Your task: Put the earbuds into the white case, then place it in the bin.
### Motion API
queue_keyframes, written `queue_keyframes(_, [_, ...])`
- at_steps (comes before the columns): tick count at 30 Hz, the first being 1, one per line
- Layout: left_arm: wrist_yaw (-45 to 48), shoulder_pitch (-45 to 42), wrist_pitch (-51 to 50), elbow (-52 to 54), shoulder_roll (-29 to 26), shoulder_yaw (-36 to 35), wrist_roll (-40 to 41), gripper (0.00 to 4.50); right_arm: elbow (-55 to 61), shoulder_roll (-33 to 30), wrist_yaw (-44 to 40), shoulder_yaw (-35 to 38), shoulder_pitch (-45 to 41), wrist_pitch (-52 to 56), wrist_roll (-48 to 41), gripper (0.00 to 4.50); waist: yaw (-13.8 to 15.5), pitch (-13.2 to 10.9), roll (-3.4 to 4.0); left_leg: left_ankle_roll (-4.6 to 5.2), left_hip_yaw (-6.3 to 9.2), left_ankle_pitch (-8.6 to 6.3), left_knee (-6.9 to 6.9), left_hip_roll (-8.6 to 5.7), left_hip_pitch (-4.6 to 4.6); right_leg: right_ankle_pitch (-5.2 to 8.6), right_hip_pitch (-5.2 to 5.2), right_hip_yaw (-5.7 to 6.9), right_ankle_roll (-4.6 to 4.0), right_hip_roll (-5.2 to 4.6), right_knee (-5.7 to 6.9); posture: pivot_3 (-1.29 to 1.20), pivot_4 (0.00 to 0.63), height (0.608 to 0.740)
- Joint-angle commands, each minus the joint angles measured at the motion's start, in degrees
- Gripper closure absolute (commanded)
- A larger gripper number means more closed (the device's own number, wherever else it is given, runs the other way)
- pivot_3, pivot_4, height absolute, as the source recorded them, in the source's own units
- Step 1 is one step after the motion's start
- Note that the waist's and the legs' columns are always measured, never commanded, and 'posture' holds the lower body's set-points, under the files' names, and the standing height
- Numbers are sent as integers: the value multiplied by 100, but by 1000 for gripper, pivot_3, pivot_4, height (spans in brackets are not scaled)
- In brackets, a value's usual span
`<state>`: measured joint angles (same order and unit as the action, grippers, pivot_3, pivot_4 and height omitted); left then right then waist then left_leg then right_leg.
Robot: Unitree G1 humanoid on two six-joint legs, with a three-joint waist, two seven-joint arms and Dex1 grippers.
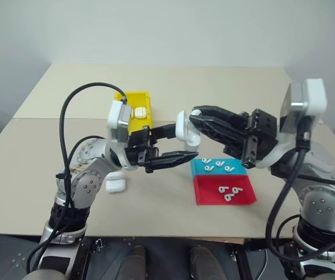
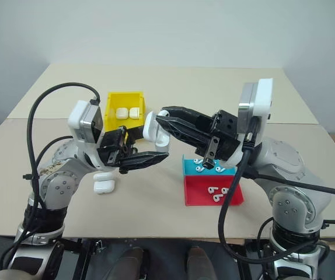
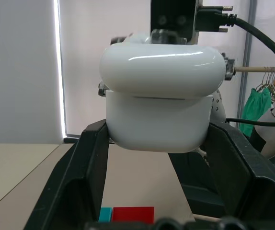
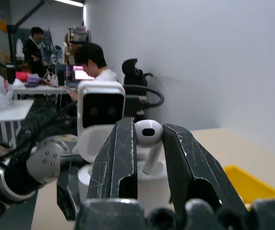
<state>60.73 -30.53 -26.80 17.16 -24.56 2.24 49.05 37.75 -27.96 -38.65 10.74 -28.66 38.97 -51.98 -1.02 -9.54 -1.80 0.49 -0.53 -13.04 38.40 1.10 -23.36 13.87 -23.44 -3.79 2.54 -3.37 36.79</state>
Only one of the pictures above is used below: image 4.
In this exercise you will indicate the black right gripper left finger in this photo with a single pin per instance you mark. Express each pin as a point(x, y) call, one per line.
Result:
point(114, 158)

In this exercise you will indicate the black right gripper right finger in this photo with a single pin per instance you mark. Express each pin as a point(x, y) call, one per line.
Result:
point(187, 163)

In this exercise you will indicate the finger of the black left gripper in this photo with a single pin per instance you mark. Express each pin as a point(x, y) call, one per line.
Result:
point(68, 194)

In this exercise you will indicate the white earbud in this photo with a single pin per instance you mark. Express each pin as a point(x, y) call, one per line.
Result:
point(149, 134)

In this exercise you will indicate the white earbud charging case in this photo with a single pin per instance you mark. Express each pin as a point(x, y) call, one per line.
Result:
point(152, 189)

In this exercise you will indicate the yellow plastic bin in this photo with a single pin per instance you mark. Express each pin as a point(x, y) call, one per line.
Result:
point(250, 184)

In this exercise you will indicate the laptop with pink screen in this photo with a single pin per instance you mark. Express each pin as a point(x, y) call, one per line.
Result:
point(81, 73)

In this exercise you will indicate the seated person in white shirt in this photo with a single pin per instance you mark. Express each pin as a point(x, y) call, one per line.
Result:
point(96, 64)

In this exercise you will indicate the white table with white legs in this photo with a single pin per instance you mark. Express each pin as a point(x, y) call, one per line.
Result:
point(10, 111)

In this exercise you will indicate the cluttered white desk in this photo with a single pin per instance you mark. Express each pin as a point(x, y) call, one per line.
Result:
point(39, 89)

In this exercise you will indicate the red package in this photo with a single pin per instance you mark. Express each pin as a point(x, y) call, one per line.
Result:
point(22, 76)

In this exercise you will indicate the black metal storage shelf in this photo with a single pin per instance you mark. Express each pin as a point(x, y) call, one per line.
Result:
point(78, 34)

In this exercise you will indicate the standing person in black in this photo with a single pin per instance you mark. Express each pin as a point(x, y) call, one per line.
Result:
point(33, 52)

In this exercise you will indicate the long ceiling light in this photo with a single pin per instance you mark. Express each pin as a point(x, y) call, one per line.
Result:
point(69, 2)

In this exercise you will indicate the black metal frame stand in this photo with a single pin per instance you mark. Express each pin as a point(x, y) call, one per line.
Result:
point(11, 36)

